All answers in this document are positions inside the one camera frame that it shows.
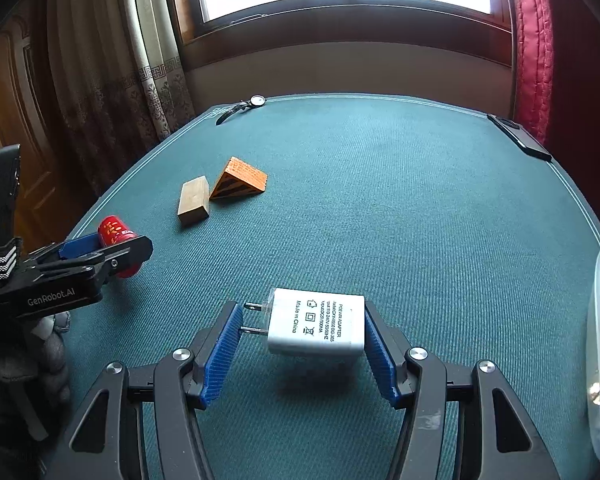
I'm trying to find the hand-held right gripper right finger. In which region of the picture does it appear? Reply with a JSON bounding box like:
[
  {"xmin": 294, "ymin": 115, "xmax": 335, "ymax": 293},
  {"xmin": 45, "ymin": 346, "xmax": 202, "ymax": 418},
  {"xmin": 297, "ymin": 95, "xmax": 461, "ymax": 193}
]
[{"xmin": 363, "ymin": 300, "xmax": 561, "ymax": 480}]

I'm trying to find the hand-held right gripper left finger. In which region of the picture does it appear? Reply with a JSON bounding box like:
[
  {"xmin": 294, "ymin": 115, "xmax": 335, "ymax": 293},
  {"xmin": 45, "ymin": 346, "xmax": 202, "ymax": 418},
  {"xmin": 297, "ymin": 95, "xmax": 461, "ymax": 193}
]
[{"xmin": 55, "ymin": 301, "xmax": 245, "ymax": 480}]

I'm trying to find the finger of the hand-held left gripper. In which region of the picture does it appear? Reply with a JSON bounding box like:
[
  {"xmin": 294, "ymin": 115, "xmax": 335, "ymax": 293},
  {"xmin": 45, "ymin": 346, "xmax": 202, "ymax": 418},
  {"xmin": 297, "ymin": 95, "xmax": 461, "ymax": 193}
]
[
  {"xmin": 29, "ymin": 234, "xmax": 104, "ymax": 267},
  {"xmin": 82, "ymin": 236, "xmax": 155, "ymax": 281}
]

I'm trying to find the red cylindrical tube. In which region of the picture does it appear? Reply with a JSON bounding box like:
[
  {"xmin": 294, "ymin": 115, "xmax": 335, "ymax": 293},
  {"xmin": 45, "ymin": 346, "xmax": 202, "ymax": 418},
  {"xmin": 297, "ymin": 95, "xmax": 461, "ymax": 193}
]
[{"xmin": 97, "ymin": 215, "xmax": 140, "ymax": 280}]

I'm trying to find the white power adapter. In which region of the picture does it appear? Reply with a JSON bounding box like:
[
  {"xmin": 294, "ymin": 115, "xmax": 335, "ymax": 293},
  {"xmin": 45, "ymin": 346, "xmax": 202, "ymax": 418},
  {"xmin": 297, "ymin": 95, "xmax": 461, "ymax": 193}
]
[{"xmin": 243, "ymin": 287, "xmax": 368, "ymax": 359}]

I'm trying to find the person's left hand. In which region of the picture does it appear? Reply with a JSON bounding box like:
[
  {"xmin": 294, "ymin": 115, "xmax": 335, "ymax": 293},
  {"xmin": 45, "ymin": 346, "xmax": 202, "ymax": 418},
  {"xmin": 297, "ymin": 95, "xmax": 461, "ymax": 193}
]
[{"xmin": 0, "ymin": 311, "xmax": 72, "ymax": 423}]

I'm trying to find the tan wooden block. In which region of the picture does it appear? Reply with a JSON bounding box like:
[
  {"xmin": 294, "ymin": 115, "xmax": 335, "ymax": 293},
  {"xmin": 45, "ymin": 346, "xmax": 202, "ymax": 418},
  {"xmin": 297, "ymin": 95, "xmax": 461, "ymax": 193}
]
[{"xmin": 177, "ymin": 175, "xmax": 211, "ymax": 227}]

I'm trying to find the orange striped triangular block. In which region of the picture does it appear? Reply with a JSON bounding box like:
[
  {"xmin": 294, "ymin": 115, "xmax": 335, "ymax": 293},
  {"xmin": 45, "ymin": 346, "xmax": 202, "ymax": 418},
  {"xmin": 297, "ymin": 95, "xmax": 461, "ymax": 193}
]
[{"xmin": 208, "ymin": 156, "xmax": 269, "ymax": 202}]

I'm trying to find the brown wooden door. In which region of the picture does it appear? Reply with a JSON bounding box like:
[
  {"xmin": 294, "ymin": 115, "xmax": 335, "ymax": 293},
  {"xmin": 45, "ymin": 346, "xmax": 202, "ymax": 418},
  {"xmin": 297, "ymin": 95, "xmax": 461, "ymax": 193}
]
[{"xmin": 0, "ymin": 15, "xmax": 76, "ymax": 253}]

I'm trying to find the green felt table cover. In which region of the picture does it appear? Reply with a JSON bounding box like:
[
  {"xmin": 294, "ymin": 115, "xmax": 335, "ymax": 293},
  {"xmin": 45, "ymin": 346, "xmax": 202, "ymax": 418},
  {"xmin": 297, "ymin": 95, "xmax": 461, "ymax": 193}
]
[{"xmin": 45, "ymin": 93, "xmax": 600, "ymax": 480}]

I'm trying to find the beige patterned curtain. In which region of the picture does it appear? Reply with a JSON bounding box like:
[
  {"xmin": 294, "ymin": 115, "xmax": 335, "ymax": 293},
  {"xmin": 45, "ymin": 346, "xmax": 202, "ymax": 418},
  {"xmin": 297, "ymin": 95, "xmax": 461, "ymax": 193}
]
[{"xmin": 47, "ymin": 0, "xmax": 197, "ymax": 196}]

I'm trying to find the black phone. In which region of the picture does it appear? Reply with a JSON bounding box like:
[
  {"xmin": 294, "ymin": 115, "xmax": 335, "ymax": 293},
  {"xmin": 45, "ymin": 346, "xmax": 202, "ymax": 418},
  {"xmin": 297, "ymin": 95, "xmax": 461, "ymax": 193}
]
[{"xmin": 486, "ymin": 113, "xmax": 553, "ymax": 163}]

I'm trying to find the wooden framed window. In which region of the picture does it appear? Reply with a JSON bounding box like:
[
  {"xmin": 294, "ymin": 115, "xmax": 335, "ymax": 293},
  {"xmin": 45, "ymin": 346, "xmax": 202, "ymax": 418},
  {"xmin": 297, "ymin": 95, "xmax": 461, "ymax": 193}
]
[{"xmin": 164, "ymin": 0, "xmax": 514, "ymax": 69}]

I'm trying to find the red curtain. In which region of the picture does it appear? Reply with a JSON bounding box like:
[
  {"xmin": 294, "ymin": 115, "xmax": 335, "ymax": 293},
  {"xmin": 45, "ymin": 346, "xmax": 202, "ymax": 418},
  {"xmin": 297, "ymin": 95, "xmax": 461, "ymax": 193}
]
[{"xmin": 502, "ymin": 0, "xmax": 557, "ymax": 147}]

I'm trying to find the black strap wristwatch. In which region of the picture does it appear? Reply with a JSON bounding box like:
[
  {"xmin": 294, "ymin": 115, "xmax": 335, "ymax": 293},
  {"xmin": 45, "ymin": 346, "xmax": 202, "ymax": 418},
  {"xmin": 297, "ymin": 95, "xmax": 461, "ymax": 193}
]
[{"xmin": 215, "ymin": 94, "xmax": 267, "ymax": 126}]

